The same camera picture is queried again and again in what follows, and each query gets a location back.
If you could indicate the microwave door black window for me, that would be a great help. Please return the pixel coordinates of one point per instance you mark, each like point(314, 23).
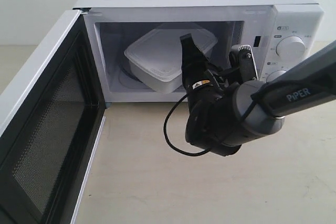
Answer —
point(51, 119)

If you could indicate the upper white control knob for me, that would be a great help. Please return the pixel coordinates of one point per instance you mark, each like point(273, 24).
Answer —
point(290, 48)

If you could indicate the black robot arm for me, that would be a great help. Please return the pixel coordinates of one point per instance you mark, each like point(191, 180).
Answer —
point(231, 107)

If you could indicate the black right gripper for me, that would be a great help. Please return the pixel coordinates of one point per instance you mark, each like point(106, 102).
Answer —
point(197, 75)

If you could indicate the white plastic lidded container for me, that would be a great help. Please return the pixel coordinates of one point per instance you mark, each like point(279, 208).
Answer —
point(156, 58)

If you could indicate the glass turntable plate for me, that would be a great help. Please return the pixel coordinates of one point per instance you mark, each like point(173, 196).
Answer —
point(127, 72)

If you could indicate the lower white control knob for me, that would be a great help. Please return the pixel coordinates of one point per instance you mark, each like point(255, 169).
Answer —
point(275, 75)

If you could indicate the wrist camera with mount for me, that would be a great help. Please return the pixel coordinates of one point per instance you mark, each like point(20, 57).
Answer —
point(242, 61)

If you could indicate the white microwave oven body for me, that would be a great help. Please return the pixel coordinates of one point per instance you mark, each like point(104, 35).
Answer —
point(113, 25)

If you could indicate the white control knob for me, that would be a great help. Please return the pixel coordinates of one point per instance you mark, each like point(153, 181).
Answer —
point(290, 48)
point(275, 75)

